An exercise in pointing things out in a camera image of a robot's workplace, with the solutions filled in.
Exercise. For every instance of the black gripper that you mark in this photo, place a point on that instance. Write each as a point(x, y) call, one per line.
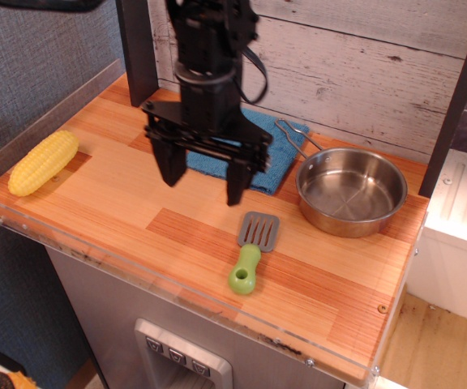
point(207, 120)

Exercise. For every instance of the green handled grey spatula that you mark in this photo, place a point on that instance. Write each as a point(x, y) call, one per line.
point(257, 235)

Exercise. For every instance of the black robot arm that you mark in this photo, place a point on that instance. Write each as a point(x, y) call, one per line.
point(213, 38)

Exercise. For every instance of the blue rag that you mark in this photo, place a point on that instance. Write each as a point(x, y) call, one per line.
point(281, 152)

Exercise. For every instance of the silver pot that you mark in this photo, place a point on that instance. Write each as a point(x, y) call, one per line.
point(346, 191)

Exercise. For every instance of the yellow toy corn cob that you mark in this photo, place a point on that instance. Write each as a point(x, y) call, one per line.
point(43, 162)

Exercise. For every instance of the grey toy fridge cabinet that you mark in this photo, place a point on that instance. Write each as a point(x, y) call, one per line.
point(107, 306)

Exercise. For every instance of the silver dispenser panel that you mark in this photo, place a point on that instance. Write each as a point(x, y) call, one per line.
point(173, 362)

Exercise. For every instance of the orange object bottom left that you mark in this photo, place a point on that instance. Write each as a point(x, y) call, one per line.
point(21, 381)

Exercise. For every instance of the dark left shelf post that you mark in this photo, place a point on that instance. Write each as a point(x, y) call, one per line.
point(138, 49)

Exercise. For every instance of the dark shelf post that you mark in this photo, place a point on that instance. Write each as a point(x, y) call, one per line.
point(138, 49)
point(446, 135)

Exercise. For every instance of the dark right shelf post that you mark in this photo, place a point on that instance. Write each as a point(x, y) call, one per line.
point(446, 135)

